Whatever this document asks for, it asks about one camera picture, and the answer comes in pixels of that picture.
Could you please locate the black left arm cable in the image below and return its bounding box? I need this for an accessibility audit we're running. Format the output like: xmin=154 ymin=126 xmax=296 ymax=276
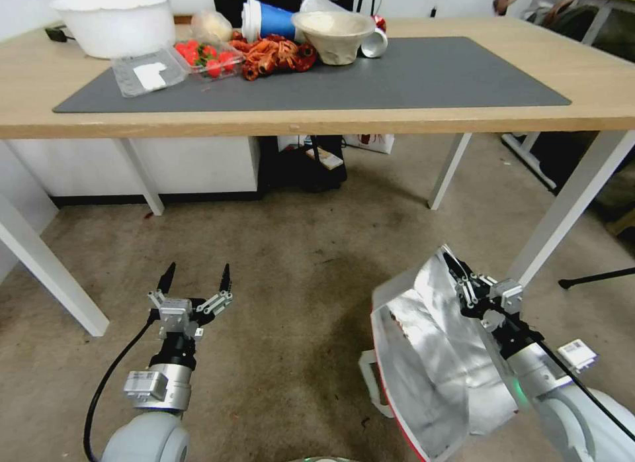
xmin=83 ymin=320 xmax=155 ymax=462

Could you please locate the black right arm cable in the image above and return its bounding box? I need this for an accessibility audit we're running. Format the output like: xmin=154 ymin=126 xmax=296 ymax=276
xmin=501 ymin=312 xmax=635 ymax=436

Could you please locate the black stand leg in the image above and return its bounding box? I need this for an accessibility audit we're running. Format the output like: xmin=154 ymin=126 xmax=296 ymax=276
xmin=558 ymin=267 xmax=635 ymax=290

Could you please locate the small cardboard box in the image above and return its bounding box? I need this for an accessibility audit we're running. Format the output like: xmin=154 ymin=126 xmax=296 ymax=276
xmin=303 ymin=145 xmax=344 ymax=171

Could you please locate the black monitor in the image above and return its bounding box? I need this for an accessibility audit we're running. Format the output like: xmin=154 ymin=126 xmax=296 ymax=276
xmin=213 ymin=0 xmax=304 ymax=28

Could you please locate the person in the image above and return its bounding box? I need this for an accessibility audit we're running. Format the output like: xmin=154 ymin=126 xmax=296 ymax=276
xmin=492 ymin=0 xmax=596 ymax=41

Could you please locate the white desk foot frame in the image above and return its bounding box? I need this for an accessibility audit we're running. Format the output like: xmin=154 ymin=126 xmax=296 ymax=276
xmin=501 ymin=132 xmax=559 ymax=193

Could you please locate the black bag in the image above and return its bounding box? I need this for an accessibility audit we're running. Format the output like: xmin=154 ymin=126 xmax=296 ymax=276
xmin=259 ymin=133 xmax=348 ymax=194

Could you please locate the red crayfish pile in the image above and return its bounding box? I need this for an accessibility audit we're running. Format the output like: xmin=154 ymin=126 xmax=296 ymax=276
xmin=229 ymin=30 xmax=318 ymax=82

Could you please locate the silver foil food delivery bag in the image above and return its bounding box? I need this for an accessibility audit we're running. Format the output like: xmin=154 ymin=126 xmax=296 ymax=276
xmin=358 ymin=243 xmax=522 ymax=462

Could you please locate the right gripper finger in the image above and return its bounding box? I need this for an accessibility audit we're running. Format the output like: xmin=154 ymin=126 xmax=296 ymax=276
xmin=442 ymin=252 xmax=498 ymax=298
xmin=446 ymin=263 xmax=481 ymax=310

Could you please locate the white bag red print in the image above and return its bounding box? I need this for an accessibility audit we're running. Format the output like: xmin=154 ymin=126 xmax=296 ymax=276
xmin=343 ymin=132 xmax=396 ymax=155

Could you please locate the large white plastic bowl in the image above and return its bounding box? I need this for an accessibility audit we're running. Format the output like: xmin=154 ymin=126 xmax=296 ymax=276
xmin=49 ymin=0 xmax=177 ymax=60

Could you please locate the blue paper cup white lid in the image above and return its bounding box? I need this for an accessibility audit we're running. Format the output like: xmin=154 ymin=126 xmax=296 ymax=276
xmin=241 ymin=0 xmax=306 ymax=44

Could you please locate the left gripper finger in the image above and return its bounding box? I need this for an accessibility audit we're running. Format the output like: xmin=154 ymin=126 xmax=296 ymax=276
xmin=196 ymin=263 xmax=234 ymax=318
xmin=146 ymin=261 xmax=177 ymax=312

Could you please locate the red and white can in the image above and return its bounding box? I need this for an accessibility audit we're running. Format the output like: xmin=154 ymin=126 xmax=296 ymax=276
xmin=360 ymin=15 xmax=390 ymax=60

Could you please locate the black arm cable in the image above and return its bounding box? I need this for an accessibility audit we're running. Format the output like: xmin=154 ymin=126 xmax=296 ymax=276
xmin=501 ymin=312 xmax=635 ymax=436
xmin=83 ymin=320 xmax=155 ymax=462

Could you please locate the clear plastic lid white label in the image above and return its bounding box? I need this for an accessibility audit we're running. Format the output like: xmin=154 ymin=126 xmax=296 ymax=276
xmin=110 ymin=47 xmax=192 ymax=99

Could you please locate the clear plastic strawberry box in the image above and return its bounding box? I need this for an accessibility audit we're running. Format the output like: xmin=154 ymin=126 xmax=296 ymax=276
xmin=171 ymin=38 xmax=247 ymax=81

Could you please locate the desk with white frame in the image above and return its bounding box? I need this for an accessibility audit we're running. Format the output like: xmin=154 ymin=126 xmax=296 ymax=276
xmin=560 ymin=0 xmax=635 ymax=61

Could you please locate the white robot front shell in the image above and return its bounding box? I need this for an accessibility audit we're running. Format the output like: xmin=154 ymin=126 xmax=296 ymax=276
xmin=285 ymin=454 xmax=360 ymax=462

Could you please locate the clear plastic cup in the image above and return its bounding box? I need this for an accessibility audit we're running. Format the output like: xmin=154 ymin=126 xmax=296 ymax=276
xmin=299 ymin=0 xmax=348 ymax=16

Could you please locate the beige paper bowl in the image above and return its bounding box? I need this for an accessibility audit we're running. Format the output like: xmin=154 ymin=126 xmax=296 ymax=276
xmin=291 ymin=11 xmax=376 ymax=66

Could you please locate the bun in clear bag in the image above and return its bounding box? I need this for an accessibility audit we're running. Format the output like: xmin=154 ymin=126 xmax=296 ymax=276
xmin=190 ymin=10 xmax=234 ymax=45

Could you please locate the white cabinet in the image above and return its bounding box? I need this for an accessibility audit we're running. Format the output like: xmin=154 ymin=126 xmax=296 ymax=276
xmin=0 ymin=136 xmax=263 ymax=201

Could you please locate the wooden table with white legs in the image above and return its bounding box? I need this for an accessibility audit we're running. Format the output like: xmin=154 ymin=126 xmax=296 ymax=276
xmin=0 ymin=16 xmax=635 ymax=339

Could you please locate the grey table mat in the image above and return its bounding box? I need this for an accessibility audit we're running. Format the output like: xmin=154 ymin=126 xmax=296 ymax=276
xmin=52 ymin=36 xmax=572 ymax=115

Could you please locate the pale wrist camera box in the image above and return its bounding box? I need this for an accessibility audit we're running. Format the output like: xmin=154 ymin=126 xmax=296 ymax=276
xmin=489 ymin=278 xmax=525 ymax=310
xmin=157 ymin=297 xmax=193 ymax=340

